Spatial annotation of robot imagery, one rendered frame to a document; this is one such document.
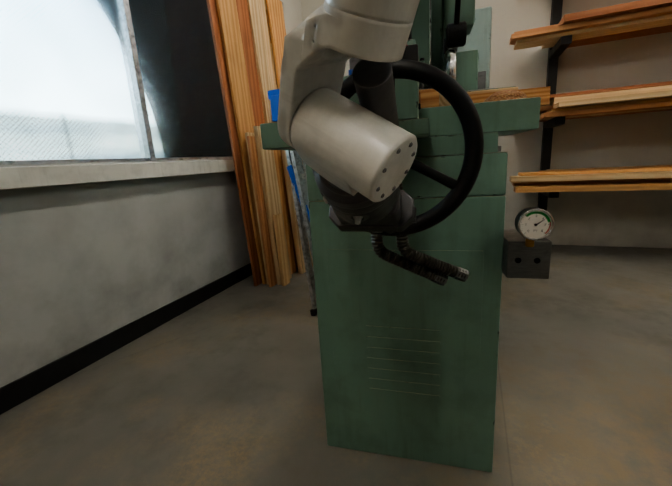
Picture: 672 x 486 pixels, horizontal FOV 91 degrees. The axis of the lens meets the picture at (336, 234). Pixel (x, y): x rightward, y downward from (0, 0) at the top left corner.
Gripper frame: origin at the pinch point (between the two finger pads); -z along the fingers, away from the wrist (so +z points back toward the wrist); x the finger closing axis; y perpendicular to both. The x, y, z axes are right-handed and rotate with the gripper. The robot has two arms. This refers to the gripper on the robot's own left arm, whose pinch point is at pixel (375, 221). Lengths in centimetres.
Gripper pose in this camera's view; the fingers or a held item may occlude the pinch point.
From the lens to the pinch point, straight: 52.4
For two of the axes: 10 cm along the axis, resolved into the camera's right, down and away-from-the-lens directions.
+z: -2.4, -3.0, -9.2
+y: 0.8, -9.5, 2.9
